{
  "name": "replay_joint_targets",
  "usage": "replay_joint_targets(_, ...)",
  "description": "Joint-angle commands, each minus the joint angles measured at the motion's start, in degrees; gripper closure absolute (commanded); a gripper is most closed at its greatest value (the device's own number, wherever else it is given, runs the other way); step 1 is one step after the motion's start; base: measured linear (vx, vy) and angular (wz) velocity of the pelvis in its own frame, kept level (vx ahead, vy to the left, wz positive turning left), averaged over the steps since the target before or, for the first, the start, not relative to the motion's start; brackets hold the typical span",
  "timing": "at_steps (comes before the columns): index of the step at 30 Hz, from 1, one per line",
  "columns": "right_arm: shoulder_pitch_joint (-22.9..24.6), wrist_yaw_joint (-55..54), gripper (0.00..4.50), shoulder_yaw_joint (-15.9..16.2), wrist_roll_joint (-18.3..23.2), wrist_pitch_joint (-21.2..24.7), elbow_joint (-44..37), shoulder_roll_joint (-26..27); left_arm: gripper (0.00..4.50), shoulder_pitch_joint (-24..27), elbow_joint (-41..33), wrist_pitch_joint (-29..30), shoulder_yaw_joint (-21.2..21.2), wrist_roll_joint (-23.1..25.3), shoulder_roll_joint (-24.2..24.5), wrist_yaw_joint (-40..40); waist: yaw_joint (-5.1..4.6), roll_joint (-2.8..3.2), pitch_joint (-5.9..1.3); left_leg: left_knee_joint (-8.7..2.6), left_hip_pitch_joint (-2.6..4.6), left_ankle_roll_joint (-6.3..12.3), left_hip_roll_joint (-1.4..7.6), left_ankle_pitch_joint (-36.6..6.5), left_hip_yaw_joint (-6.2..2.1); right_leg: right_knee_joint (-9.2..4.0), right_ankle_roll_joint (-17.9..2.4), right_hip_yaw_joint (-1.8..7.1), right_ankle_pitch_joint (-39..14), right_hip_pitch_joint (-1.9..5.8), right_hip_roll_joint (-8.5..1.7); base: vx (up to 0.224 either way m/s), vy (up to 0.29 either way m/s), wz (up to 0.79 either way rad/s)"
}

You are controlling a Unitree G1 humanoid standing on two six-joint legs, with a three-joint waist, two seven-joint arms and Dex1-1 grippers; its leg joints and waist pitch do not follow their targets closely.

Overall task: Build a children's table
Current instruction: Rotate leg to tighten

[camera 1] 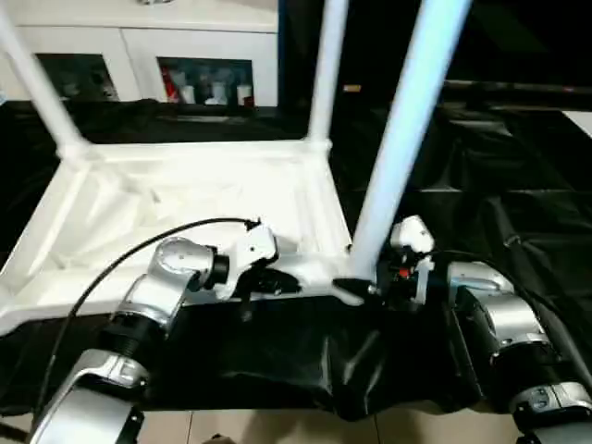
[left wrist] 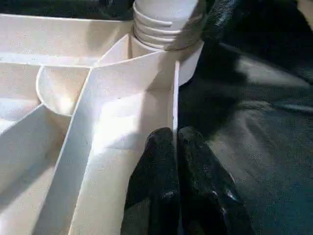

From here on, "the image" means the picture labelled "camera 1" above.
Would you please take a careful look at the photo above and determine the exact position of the white plastic table leg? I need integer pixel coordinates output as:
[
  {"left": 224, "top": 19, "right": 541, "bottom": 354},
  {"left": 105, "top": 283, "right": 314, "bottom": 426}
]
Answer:
[
  {"left": 0, "top": 7, "right": 90, "bottom": 160},
  {"left": 305, "top": 0, "right": 351, "bottom": 154},
  {"left": 346, "top": 0, "right": 474, "bottom": 290}
]

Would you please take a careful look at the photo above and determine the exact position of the white plastic table top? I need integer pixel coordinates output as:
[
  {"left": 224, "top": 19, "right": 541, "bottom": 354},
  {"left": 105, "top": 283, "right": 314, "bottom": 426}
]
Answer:
[{"left": 0, "top": 139, "right": 371, "bottom": 336}]

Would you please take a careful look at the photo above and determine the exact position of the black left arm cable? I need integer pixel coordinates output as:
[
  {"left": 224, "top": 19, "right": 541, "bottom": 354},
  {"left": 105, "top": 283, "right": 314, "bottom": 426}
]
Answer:
[{"left": 37, "top": 217, "right": 265, "bottom": 410}]

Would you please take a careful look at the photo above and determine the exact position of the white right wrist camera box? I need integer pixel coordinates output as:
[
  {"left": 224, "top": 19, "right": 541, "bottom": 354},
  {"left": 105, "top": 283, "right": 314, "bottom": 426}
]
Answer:
[{"left": 388, "top": 216, "right": 437, "bottom": 305}]

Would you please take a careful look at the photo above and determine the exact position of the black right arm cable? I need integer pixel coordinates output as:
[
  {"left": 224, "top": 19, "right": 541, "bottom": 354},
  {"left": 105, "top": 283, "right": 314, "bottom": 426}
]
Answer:
[{"left": 427, "top": 250, "right": 592, "bottom": 373}]

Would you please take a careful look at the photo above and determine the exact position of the black table mat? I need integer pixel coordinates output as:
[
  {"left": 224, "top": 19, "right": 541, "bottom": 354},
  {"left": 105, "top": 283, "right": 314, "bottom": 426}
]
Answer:
[{"left": 0, "top": 92, "right": 592, "bottom": 419}]

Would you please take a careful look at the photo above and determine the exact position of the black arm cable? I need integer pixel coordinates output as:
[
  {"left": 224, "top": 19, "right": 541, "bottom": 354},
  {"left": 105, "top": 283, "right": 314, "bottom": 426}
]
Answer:
[
  {"left": 427, "top": 250, "right": 592, "bottom": 373},
  {"left": 37, "top": 217, "right": 265, "bottom": 410}
]

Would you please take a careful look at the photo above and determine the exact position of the white glass door cabinet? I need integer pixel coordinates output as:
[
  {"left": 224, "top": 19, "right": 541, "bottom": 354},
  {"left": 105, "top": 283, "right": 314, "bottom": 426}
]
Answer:
[{"left": 0, "top": 0, "right": 280, "bottom": 108}]

